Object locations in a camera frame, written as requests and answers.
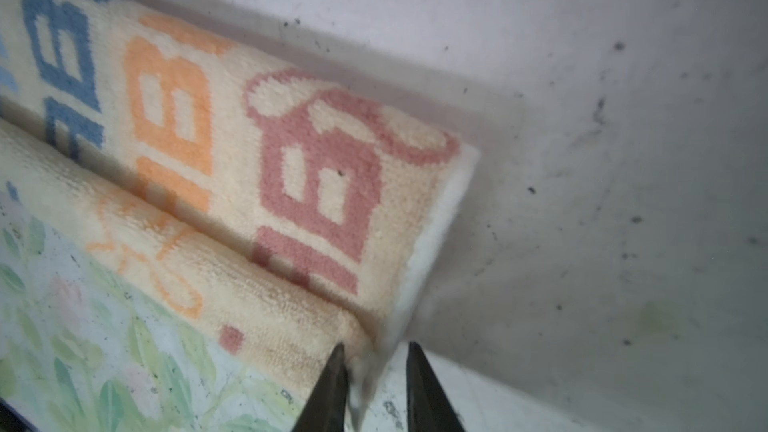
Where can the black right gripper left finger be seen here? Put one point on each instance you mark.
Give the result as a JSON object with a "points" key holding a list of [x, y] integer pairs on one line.
{"points": [[325, 409]]}

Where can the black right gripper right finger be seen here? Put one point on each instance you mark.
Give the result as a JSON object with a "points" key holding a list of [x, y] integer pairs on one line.
{"points": [[428, 407]]}

